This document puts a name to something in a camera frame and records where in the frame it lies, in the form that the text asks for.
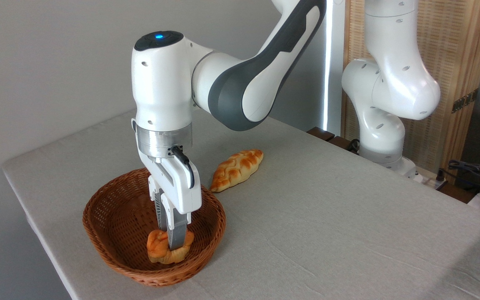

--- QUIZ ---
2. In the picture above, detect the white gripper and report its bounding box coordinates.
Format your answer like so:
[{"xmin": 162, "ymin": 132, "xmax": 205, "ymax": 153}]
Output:
[{"xmin": 138, "ymin": 146, "xmax": 202, "ymax": 251}]

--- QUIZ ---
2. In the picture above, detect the brown woven wicker basket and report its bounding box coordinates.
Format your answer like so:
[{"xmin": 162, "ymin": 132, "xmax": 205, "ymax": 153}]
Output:
[{"xmin": 82, "ymin": 167, "xmax": 227, "ymax": 287}]

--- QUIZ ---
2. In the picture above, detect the dark metal screen hinge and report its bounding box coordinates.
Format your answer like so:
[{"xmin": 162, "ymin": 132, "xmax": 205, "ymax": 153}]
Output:
[{"xmin": 452, "ymin": 88, "xmax": 479, "ymax": 114}]

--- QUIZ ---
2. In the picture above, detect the black cable bundle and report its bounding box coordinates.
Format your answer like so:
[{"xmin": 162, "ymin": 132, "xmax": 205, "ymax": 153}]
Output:
[{"xmin": 438, "ymin": 160, "xmax": 480, "ymax": 196}]

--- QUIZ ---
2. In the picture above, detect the dark wooden block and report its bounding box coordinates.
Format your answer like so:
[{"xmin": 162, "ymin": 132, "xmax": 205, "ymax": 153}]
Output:
[
  {"xmin": 307, "ymin": 127, "xmax": 335, "ymax": 141},
  {"xmin": 327, "ymin": 136, "xmax": 359, "ymax": 153}
]

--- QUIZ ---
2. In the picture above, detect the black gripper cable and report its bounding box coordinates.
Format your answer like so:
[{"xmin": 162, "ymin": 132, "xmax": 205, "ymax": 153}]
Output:
[{"xmin": 170, "ymin": 146, "xmax": 195, "ymax": 189}]

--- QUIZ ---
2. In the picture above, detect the grey tablecloth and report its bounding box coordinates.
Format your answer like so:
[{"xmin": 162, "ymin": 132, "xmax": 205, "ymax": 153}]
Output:
[{"xmin": 2, "ymin": 97, "xmax": 480, "ymax": 300}]

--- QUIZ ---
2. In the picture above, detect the white vertical light strip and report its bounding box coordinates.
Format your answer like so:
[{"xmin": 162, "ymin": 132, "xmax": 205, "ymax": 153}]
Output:
[{"xmin": 322, "ymin": 0, "xmax": 346, "ymax": 136}]

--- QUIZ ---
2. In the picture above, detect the long braided bread loaf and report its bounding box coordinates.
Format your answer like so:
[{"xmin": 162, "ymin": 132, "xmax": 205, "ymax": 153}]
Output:
[{"xmin": 210, "ymin": 149, "xmax": 264, "ymax": 193}]

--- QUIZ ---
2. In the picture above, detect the white power strip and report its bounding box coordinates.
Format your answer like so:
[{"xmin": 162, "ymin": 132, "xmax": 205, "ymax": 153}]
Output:
[{"xmin": 407, "ymin": 167, "xmax": 449, "ymax": 190}]

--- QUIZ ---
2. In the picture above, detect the round orange bread roll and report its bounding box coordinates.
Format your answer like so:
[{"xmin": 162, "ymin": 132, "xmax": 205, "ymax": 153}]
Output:
[{"xmin": 146, "ymin": 229, "xmax": 195, "ymax": 265}]

